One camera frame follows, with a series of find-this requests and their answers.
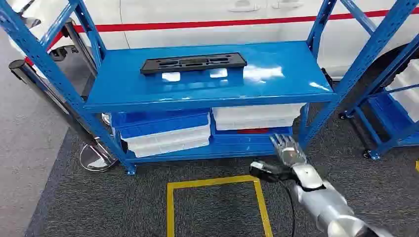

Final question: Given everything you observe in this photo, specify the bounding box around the black plastic slotted panel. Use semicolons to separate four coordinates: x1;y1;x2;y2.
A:
140;52;248;76

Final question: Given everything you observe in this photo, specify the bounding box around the blue metal shelf rack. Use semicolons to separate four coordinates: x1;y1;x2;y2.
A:
0;0;419;176

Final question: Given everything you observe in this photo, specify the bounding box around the blue bin with red label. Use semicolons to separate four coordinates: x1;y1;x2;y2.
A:
210;125;294;145

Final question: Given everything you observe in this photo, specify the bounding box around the white car with red stripe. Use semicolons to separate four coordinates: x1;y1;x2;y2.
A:
6;0;419;81

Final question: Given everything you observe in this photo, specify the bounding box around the blue wheeled shelf rack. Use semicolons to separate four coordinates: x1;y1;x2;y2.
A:
338;34;419;161

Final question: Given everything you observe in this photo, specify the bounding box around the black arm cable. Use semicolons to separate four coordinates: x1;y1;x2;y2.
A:
276;179;297;237

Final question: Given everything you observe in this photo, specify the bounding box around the white car door handle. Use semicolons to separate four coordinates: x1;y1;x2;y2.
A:
271;0;304;9

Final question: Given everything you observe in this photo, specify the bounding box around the chrome stanchion post with base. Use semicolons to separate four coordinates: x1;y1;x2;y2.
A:
8;59;119;173

